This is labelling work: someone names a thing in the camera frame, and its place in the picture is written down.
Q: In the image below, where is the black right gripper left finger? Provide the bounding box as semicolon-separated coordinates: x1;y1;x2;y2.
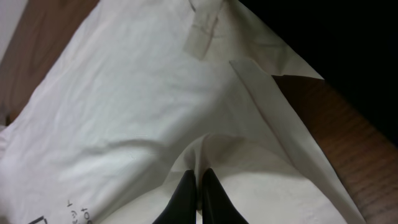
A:
153;170;197;224

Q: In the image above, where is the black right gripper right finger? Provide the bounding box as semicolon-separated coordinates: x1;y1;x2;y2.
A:
201;168;248;224

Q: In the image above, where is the white t-shirt with robot print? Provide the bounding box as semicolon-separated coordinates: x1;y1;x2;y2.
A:
1;1;364;223

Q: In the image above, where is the black garment at right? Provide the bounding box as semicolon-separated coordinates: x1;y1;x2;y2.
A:
242;0;397;144

